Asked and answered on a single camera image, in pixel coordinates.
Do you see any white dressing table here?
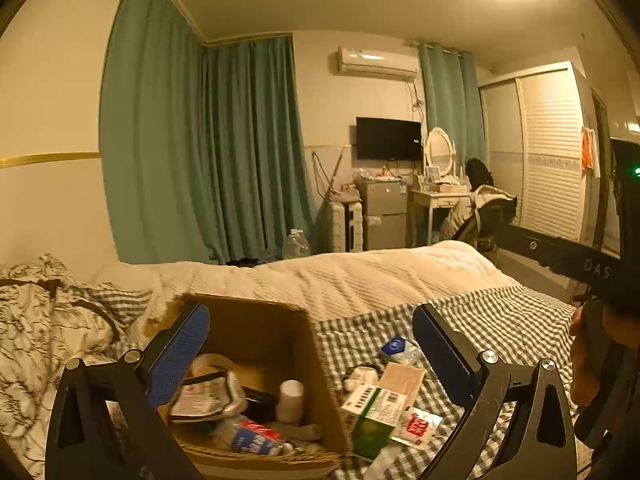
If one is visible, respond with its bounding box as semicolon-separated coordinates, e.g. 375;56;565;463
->
407;182;473;248

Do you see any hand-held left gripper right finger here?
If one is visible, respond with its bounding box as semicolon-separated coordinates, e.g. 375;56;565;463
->
412;303;576;480

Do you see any beige packet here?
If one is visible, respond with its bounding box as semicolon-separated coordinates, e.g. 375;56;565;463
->
379;362;426;403

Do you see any white plastic bottle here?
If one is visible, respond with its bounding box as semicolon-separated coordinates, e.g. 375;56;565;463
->
276;379;306;425

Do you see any person's right hand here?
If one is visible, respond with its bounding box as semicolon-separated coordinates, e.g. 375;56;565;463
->
570;305;607;406

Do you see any blue white packet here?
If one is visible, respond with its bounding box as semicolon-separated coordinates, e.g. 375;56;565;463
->
380;334;421;363

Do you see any white oval mirror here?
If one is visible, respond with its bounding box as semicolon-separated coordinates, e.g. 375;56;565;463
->
424;126;458;181

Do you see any beige jacket on chair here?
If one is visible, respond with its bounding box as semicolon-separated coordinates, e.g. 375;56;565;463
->
442;185;518;251

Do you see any black bag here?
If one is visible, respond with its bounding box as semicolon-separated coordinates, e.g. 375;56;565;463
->
465;157;496;191

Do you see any white textured blanket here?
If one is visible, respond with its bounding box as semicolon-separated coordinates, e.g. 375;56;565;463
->
92;240;521;331

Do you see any wide green curtain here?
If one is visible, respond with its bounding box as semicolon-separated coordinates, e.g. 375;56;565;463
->
100;0;318;266

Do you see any green white box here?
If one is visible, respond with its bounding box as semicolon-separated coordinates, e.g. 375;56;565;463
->
340;384;407;461

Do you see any orange hanging cloth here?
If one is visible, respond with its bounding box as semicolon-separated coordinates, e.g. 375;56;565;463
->
580;126;601;178

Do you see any small grey fridge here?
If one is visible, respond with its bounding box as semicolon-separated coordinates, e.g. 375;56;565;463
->
357;180;408;251

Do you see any black television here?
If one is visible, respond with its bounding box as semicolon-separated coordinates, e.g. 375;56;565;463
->
356;116;422;162

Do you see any room door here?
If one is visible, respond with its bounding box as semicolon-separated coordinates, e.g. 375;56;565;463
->
590;87;613;256

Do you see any white louvred wardrobe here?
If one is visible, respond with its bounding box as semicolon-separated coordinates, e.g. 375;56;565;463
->
479;62;591;243

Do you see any clear jar blue label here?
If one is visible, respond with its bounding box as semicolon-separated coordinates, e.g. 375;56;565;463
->
212;416;301;457

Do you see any red white sachet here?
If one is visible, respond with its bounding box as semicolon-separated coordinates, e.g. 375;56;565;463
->
392;407;443;448

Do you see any white tissue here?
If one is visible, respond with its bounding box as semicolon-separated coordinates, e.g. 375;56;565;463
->
344;365;382;392

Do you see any narrow green curtain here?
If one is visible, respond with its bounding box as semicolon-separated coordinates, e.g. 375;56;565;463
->
417;42;488;196

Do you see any cardboard box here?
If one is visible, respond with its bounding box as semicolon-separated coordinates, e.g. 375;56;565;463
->
142;292;353;480

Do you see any white suitcase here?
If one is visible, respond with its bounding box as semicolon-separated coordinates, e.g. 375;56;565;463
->
327;200;364;254

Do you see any grey checked bedsheet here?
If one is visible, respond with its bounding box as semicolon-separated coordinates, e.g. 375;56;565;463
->
107;285;581;480

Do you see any large clear water bottle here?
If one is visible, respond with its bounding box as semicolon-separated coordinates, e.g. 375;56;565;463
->
282;228;312;260

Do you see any white air conditioner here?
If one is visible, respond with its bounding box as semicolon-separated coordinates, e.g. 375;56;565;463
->
336;46;420;81

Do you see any wooden broom stick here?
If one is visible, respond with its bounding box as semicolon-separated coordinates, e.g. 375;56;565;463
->
322;147;346;206

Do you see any black hair tie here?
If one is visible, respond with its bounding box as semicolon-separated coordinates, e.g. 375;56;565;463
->
361;359;397;377

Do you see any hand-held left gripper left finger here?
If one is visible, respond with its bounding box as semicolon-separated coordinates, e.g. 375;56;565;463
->
45;302;211;480

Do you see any checked pillow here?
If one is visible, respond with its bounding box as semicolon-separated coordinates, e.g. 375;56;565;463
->
85;282;153;326

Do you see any floral quilt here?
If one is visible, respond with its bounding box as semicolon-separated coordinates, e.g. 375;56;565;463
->
0;254;131;480

